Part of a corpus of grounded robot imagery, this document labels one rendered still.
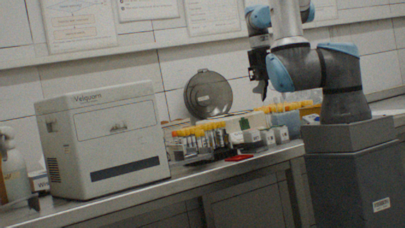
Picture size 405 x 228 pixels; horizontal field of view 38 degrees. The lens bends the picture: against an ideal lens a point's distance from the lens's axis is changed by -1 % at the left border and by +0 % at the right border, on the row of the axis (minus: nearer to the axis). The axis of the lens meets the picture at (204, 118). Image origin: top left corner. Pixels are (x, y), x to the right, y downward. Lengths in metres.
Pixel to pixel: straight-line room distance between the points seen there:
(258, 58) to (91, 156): 0.79
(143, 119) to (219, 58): 1.02
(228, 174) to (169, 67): 0.83
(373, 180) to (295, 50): 0.42
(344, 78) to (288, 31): 0.21
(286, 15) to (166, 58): 0.93
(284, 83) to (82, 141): 0.58
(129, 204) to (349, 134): 0.63
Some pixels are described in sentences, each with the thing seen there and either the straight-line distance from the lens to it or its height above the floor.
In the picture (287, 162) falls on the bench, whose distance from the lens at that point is 2.03.
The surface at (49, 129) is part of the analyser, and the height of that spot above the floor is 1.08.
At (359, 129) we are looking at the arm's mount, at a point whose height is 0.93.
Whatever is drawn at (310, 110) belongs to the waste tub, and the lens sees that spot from 2.28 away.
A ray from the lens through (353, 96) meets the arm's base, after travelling 1.73.
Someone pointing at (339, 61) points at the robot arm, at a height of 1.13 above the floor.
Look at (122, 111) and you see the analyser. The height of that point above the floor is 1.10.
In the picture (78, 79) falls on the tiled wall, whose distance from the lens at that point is 2.35.
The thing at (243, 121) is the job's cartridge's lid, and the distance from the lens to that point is 2.06.
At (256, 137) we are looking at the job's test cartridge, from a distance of 2.02.
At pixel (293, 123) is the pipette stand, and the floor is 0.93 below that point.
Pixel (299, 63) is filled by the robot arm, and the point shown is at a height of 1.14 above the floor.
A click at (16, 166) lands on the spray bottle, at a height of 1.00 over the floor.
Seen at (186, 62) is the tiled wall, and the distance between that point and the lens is 2.59.
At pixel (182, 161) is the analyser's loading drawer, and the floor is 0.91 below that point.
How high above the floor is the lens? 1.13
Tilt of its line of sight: 3 degrees down
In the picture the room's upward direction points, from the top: 10 degrees counter-clockwise
